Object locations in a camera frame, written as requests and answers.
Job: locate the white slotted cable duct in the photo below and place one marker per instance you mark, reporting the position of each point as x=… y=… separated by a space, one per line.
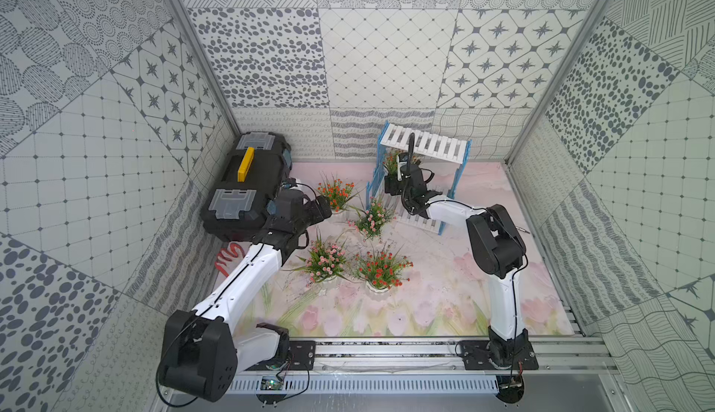
x=388 y=384

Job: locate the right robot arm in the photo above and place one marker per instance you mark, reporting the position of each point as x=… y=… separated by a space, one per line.
x=496 y=247

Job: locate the pink flower plant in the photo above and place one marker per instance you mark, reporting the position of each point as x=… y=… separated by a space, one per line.
x=327 y=259
x=371 y=220

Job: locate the pink flower plant front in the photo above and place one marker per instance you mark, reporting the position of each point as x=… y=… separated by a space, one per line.
x=327 y=259

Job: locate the aluminium rail frame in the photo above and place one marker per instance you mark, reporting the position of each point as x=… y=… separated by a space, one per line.
x=412 y=356

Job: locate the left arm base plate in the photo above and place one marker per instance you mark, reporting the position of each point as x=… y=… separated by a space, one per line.
x=296 y=355

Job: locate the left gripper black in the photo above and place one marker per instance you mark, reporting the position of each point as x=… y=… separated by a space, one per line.
x=316 y=208

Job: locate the black plastic toolbox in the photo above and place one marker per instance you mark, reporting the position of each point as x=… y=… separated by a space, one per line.
x=240 y=201

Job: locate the orange flower potted plant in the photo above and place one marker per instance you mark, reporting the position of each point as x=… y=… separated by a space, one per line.
x=338 y=192

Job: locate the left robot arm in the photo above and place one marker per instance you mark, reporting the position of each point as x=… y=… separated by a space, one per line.
x=199 y=355

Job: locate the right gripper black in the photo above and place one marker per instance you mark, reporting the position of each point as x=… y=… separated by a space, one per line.
x=390 y=184

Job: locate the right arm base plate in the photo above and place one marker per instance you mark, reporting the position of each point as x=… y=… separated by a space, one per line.
x=484 y=355

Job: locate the blue white slatted rack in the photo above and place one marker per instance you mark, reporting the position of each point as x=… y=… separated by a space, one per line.
x=428 y=145

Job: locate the red flower plant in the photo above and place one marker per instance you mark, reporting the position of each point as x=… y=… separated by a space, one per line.
x=381 y=270
x=395 y=173

